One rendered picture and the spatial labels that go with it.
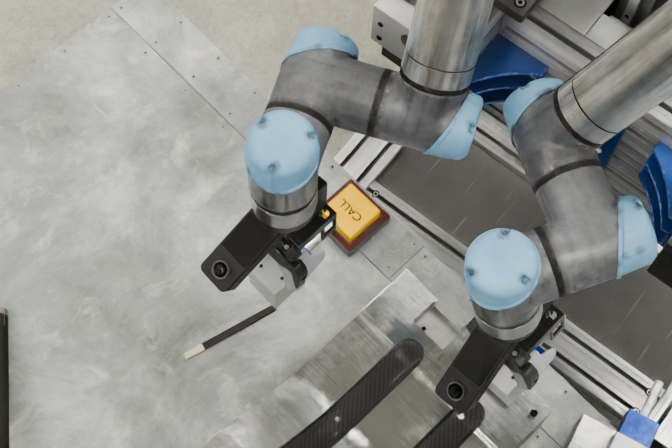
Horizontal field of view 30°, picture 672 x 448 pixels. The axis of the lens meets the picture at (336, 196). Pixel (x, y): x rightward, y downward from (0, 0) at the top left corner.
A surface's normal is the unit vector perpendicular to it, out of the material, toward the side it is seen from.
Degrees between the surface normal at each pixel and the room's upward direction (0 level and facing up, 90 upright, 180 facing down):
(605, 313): 0
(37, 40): 0
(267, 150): 1
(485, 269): 11
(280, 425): 28
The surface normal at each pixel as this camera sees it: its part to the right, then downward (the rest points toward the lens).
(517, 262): -0.18, -0.39
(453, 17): -0.17, 0.52
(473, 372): -0.48, 0.03
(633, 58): -0.75, 0.07
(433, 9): -0.63, 0.33
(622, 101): -0.33, 0.63
